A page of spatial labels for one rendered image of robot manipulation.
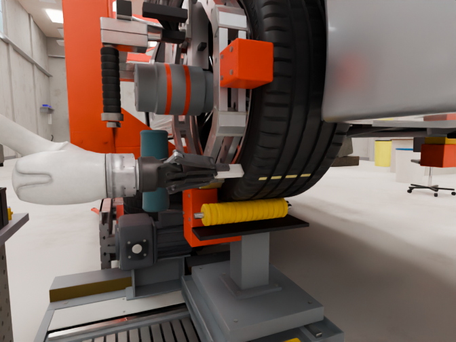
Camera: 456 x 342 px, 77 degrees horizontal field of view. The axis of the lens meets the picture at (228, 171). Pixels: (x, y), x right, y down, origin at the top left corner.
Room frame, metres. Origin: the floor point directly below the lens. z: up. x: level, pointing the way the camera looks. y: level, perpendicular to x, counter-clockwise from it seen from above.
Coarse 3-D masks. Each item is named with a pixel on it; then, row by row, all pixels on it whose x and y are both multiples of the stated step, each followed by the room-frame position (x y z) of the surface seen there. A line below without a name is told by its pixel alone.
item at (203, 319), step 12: (192, 288) 1.03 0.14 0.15; (192, 300) 0.92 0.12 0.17; (192, 312) 0.92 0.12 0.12; (204, 312) 0.88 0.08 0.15; (204, 324) 0.78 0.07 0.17; (216, 324) 0.82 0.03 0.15; (312, 324) 0.77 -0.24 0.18; (324, 324) 0.82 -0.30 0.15; (204, 336) 0.78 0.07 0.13; (216, 336) 0.76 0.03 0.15; (276, 336) 0.76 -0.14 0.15; (288, 336) 0.76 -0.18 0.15; (300, 336) 0.76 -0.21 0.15; (312, 336) 0.74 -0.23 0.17; (324, 336) 0.74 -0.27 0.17; (336, 336) 0.74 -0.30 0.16
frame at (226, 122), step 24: (192, 0) 0.81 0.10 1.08; (216, 0) 0.63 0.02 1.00; (216, 24) 0.60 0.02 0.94; (240, 24) 0.61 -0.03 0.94; (216, 48) 0.61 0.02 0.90; (216, 72) 0.61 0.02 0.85; (216, 96) 0.61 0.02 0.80; (240, 96) 0.61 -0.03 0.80; (216, 120) 0.60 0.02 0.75; (240, 120) 0.61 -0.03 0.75; (192, 144) 1.02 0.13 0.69; (216, 144) 0.63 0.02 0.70
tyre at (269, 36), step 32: (256, 0) 0.62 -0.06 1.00; (288, 0) 0.62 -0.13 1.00; (320, 0) 0.66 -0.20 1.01; (256, 32) 0.62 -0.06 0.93; (288, 32) 0.59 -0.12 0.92; (320, 32) 0.62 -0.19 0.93; (288, 64) 0.58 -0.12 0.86; (320, 64) 0.61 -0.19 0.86; (256, 96) 0.62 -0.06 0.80; (288, 96) 0.59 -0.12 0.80; (320, 96) 0.62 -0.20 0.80; (192, 128) 1.14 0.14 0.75; (256, 128) 0.62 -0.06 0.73; (288, 128) 0.61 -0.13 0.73; (320, 128) 0.64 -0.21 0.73; (256, 160) 0.63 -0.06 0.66; (288, 160) 0.65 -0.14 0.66; (320, 160) 0.70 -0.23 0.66; (224, 192) 0.81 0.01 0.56; (256, 192) 0.74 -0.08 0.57; (288, 192) 0.78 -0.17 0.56
